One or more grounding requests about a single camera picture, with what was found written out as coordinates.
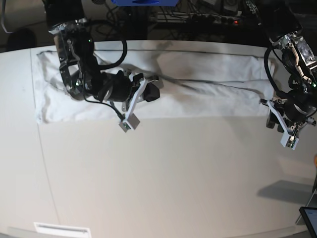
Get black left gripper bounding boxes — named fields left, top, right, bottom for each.
left=266, top=89, right=317, bottom=133

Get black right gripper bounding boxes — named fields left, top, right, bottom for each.
left=95, top=70, right=160, bottom=103

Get white T-shirt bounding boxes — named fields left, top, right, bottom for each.
left=32, top=50, right=273, bottom=124

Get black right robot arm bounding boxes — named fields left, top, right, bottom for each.
left=43, top=0, right=160, bottom=103

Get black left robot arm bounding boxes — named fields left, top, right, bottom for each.
left=244, top=0, right=317, bottom=133

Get grey tablet stand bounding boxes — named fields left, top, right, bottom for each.
left=295, top=177, right=317, bottom=226

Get black power strip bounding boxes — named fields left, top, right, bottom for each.
left=155, top=12, right=245, bottom=25

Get blue plastic box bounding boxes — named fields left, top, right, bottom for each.
left=111, top=0, right=179, bottom=6

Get black tablet screen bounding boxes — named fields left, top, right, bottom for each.
left=299, top=207, right=317, bottom=238

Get white label strip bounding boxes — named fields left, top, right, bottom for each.
left=34, top=222, right=91, bottom=238

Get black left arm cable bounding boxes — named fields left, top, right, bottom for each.
left=264, top=47, right=288, bottom=96

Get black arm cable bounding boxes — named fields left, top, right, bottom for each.
left=264, top=47, right=288, bottom=96
left=83, top=19, right=128, bottom=119

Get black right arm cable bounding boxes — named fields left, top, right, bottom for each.
left=83, top=19, right=128, bottom=119

